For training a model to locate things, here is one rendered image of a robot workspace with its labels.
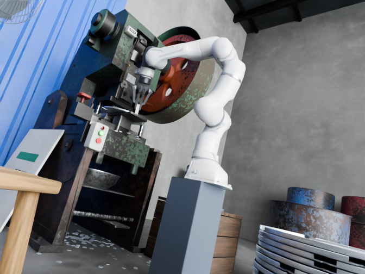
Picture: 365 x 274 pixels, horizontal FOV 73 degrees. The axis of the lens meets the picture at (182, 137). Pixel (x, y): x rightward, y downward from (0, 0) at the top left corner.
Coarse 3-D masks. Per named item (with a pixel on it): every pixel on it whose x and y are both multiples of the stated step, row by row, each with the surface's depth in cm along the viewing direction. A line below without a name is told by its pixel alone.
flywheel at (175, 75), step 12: (180, 36) 209; (180, 60) 203; (168, 72) 202; (180, 72) 198; (192, 72) 184; (168, 84) 202; (180, 84) 193; (144, 96) 218; (156, 96) 207; (168, 96) 197; (144, 108) 206; (156, 108) 196
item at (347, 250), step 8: (272, 232) 39; (280, 232) 37; (288, 232) 55; (296, 240) 34; (304, 240) 33; (312, 240) 33; (320, 240) 40; (328, 248) 31; (336, 248) 31; (344, 248) 30; (352, 248) 37; (352, 256) 30; (360, 256) 29
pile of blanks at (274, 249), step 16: (272, 240) 38; (288, 240) 35; (256, 256) 43; (272, 256) 37; (288, 256) 35; (304, 256) 33; (320, 256) 38; (336, 256) 30; (256, 272) 40; (272, 272) 40; (288, 272) 38; (304, 272) 36; (320, 272) 31; (336, 272) 31; (352, 272) 35
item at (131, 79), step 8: (128, 64) 169; (128, 72) 169; (128, 80) 169; (136, 80) 174; (112, 88) 167; (120, 88) 164; (128, 88) 169; (136, 88) 174; (120, 96) 162; (128, 96) 166; (128, 104) 169
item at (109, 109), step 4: (108, 108) 150; (112, 108) 148; (116, 108) 147; (120, 108) 147; (104, 112) 161; (108, 112) 159; (112, 112) 156; (116, 112) 154; (136, 124) 172; (140, 124) 170
